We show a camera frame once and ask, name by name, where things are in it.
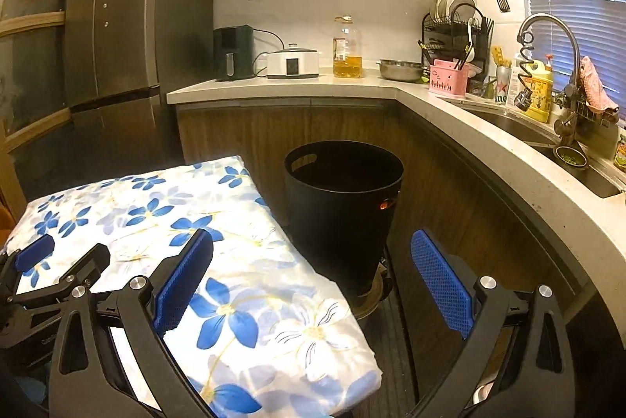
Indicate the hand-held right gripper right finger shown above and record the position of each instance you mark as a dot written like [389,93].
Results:
[440,286]

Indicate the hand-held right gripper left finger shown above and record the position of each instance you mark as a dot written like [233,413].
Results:
[181,281]

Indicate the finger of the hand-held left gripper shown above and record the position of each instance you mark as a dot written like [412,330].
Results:
[90,264]
[34,254]

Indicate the black trash bin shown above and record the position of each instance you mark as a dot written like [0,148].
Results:
[337,227]

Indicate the blue floral tablecloth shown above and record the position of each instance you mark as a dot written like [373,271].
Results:
[244,261]

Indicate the round wooden stand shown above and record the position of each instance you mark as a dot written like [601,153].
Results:
[371,300]

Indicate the beige stone countertop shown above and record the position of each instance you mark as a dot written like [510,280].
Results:
[513,173]

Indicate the wooden base cabinet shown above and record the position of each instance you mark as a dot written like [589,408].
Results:
[244,129]

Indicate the steel kitchen sink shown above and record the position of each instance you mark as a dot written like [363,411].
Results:
[518,129]

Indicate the sink strainer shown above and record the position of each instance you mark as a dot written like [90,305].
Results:
[570,156]

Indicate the wooden glass panel door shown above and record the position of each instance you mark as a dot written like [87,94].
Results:
[29,56]

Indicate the pink utensil holder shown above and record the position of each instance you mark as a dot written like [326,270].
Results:
[447,80]

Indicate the drink can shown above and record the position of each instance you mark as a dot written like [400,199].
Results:
[502,88]

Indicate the yellow detergent bottle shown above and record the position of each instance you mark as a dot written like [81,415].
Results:
[544,95]

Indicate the white bottle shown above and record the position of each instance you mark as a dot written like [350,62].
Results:
[514,80]

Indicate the stainless steel bowl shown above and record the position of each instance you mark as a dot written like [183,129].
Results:
[400,70]

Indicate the small glass jar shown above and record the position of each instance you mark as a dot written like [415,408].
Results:
[621,151]

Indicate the black air fryer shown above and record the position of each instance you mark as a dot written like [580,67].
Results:
[232,54]

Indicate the dark steel refrigerator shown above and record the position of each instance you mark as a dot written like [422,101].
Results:
[137,32]

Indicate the yellow scrubber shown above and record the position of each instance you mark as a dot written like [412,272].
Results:
[500,56]

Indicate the white plastic spoon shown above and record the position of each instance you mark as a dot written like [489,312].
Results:
[469,46]

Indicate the white electric cooker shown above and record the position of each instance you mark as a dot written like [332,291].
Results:
[293,63]

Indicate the cooking oil bottle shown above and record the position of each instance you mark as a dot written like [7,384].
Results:
[348,56]

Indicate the pink cloth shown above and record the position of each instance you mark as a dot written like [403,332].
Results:
[596,88]

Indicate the dark chopsticks bundle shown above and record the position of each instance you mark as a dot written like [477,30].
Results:
[487,25]

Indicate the white plate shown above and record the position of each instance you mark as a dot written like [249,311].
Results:
[462,1]
[440,7]

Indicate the steel kitchen faucet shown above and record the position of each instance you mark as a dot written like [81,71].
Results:
[552,19]

